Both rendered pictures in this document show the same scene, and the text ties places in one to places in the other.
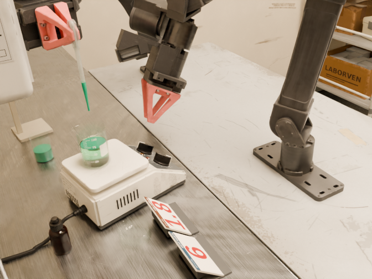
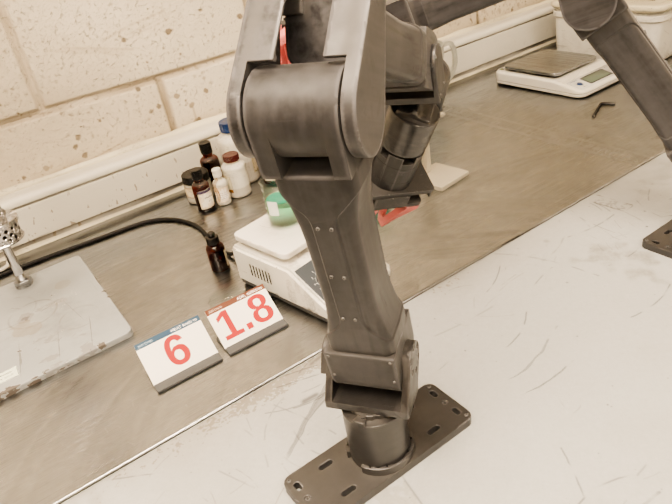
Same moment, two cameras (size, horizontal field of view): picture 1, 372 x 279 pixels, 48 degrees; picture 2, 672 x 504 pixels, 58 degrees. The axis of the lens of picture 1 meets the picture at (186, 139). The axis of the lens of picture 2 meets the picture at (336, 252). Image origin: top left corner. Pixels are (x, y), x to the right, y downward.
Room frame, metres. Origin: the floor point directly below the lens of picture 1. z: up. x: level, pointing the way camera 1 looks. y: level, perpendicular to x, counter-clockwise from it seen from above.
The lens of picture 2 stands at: (0.66, -0.64, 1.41)
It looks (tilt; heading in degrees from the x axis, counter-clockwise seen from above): 31 degrees down; 88
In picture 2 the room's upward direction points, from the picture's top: 10 degrees counter-clockwise
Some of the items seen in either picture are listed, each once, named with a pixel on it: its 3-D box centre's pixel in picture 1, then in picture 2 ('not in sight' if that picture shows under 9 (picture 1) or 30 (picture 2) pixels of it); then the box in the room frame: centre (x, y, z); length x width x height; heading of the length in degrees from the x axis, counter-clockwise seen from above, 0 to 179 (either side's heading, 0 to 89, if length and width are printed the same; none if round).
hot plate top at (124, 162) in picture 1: (104, 163); (287, 228); (0.62, 0.15, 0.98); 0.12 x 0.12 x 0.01; 39
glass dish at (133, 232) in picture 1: (134, 232); (228, 302); (0.52, 0.09, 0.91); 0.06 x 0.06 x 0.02
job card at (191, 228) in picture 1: (170, 214); (246, 318); (0.55, 0.03, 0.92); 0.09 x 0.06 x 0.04; 27
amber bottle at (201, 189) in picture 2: not in sight; (201, 189); (0.46, 0.45, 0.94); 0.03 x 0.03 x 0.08
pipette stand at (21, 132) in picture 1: (25, 108); (436, 146); (0.91, 0.38, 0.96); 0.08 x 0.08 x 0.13; 35
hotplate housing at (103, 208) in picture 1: (120, 176); (305, 257); (0.64, 0.13, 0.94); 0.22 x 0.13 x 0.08; 129
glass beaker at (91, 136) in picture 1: (92, 144); (281, 198); (0.62, 0.17, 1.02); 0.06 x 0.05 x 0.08; 84
